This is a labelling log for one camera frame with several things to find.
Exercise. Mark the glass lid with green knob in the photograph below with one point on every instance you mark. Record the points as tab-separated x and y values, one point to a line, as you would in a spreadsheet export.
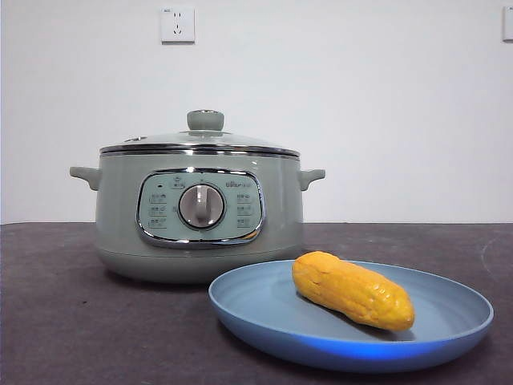
205	120

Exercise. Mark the yellow corn cob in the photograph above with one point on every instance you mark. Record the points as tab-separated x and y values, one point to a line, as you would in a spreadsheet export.
352	290

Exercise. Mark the blue round plate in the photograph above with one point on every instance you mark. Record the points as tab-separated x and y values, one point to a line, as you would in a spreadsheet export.
256	305

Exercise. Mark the pale green electric steamer pot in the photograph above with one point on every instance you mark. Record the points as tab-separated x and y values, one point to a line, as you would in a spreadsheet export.
120	216

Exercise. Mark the white wall socket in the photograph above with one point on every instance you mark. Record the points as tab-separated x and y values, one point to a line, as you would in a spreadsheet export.
178	25

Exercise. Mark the white wall switch plate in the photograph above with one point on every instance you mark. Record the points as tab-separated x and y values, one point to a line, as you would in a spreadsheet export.
508	24

